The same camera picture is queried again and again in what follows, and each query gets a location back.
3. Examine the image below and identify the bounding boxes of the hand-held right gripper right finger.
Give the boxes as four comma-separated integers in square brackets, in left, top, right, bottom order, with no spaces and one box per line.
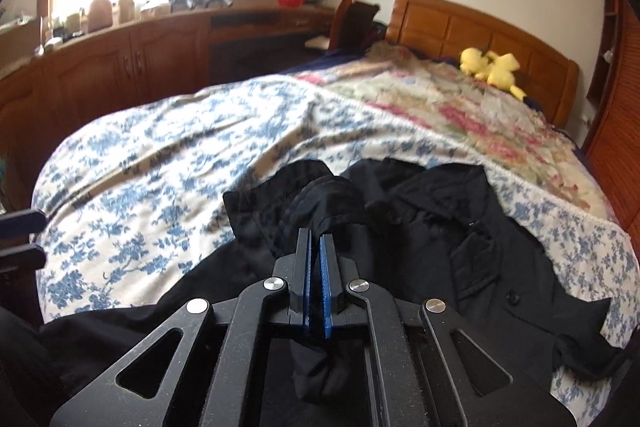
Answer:
[315,233,577,427]

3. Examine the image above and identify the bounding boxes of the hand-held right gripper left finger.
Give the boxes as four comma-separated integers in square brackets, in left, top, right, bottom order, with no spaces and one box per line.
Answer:
[49,228,312,427]

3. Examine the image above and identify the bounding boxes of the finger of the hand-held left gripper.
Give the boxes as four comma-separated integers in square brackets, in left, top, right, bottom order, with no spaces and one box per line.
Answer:
[0,243,47,272]
[0,210,47,235]

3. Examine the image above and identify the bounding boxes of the black coat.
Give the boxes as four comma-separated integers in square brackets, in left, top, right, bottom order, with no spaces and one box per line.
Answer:
[39,158,627,408]

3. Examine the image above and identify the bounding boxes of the blue floral bedsheet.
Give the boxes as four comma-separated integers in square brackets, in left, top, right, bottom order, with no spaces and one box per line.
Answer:
[30,74,640,413]

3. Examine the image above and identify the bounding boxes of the wooden cabinet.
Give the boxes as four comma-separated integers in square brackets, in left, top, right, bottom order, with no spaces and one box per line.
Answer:
[0,3,337,208]

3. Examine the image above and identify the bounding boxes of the pink floral quilt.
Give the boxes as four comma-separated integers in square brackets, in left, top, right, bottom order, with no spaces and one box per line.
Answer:
[295,43,617,219]

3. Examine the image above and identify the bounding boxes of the brown jug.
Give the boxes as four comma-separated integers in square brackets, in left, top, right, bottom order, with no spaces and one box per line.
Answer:
[87,0,115,33]

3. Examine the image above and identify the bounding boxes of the dark wooden chair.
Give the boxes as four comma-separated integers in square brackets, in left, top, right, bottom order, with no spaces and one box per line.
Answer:
[327,0,382,54]

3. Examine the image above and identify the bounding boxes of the yellow plush toy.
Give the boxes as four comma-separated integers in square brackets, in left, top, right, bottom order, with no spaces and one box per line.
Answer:
[458,47,529,102]

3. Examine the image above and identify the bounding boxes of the wooden bed headboard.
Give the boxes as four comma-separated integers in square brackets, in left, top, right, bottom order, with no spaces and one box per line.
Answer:
[387,0,581,130]

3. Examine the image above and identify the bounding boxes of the wooden louvered wardrobe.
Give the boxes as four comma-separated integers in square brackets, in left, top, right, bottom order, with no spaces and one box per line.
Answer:
[582,0,640,229]

